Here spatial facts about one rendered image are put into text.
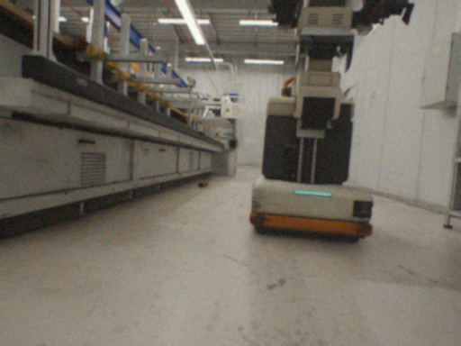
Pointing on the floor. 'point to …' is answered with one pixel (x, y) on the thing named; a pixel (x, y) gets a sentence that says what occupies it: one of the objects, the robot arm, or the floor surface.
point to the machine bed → (75, 154)
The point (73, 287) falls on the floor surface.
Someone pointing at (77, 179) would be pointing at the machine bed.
